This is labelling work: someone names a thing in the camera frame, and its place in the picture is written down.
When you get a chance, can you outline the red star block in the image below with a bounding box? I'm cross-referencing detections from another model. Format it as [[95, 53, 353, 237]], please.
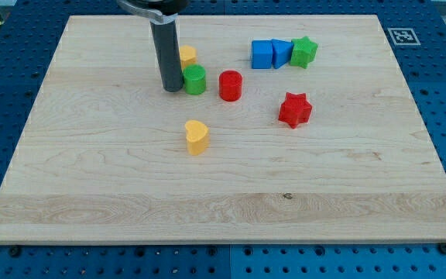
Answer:
[[278, 92, 313, 129]]

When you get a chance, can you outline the blue triangular prism block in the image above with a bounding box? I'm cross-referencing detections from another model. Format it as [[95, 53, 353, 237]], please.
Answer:
[[271, 39, 293, 69]]

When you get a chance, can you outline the blue cube block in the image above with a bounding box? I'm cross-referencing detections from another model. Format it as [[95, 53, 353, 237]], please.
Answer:
[[251, 40, 273, 69]]

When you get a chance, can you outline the yellow pentagon block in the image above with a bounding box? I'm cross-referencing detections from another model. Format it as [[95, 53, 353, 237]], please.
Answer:
[[179, 45, 197, 69]]

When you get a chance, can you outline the light wooden board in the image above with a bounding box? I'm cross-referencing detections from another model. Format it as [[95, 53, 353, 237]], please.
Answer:
[[0, 15, 446, 245]]

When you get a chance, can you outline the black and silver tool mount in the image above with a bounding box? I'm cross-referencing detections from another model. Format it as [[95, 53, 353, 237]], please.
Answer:
[[116, 0, 190, 23]]

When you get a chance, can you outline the yellow heart block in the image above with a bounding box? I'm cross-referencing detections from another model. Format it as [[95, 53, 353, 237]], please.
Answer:
[[184, 119, 210, 156]]

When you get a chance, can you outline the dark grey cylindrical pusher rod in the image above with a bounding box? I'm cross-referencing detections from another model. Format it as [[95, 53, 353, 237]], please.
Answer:
[[150, 13, 184, 92]]

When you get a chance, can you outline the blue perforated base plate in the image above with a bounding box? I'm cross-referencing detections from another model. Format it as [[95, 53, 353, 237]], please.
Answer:
[[0, 1, 446, 278]]

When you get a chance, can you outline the red cylinder block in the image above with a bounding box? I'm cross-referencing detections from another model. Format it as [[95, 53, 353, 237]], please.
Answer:
[[218, 70, 243, 102]]

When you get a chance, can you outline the green star block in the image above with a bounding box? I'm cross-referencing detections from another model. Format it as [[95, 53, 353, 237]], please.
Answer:
[[290, 36, 318, 68]]

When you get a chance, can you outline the white fiducial marker tag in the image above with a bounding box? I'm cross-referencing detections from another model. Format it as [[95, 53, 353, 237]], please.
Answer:
[[387, 27, 420, 46]]

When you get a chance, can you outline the green cylinder block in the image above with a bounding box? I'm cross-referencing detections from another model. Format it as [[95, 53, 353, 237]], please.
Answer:
[[183, 64, 207, 95]]

